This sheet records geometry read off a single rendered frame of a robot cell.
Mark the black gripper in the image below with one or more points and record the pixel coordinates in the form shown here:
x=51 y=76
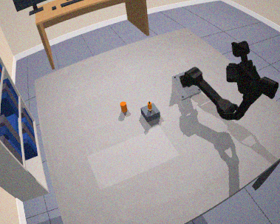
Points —
x=247 y=74

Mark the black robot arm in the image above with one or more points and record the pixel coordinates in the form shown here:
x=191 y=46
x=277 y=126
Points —
x=224 y=107

